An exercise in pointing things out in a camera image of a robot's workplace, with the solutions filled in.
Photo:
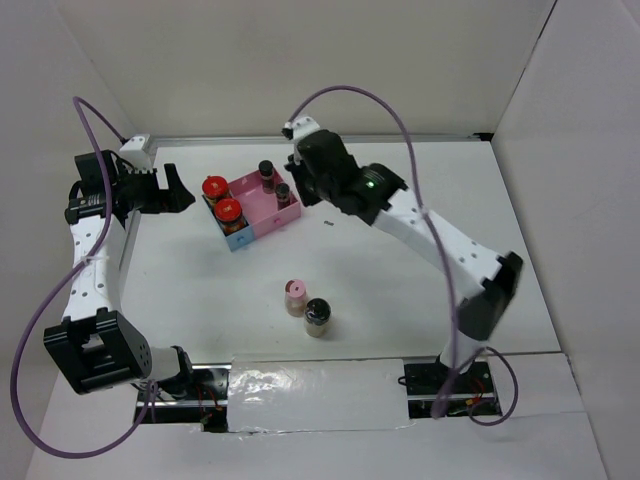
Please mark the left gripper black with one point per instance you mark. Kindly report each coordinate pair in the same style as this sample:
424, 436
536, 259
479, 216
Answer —
174, 200

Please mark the white taped front cover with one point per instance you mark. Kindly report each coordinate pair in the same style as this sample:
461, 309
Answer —
316, 396

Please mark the red-cap jar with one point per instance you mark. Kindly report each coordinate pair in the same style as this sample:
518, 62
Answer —
230, 216
214, 189

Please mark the pink drawer box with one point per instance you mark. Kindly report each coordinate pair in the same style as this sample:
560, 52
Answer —
260, 208

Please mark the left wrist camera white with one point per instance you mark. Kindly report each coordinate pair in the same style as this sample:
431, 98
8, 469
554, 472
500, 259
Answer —
136, 151

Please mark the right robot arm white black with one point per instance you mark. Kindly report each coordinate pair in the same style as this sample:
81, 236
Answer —
481, 282

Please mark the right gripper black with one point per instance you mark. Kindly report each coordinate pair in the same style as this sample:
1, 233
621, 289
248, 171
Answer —
295, 170

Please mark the blue drawer box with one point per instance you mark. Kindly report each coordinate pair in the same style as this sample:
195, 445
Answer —
239, 239

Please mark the aluminium rail back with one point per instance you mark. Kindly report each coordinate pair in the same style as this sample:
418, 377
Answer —
165, 141

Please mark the pink-cap spice bottle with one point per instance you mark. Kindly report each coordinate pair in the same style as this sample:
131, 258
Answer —
296, 297

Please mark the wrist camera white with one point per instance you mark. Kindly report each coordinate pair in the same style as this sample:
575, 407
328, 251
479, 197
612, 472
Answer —
136, 151
294, 130

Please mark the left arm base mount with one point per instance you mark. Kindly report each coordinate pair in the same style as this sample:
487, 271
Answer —
187, 393

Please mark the black-cap spice bottle front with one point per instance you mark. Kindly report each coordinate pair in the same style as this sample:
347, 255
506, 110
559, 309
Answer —
317, 317

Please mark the small black-cap spice bottle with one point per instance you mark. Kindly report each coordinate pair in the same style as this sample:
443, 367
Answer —
266, 171

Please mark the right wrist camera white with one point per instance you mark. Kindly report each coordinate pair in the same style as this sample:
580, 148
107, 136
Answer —
294, 130

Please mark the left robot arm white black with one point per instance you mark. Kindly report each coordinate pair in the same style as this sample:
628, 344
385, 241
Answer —
95, 346

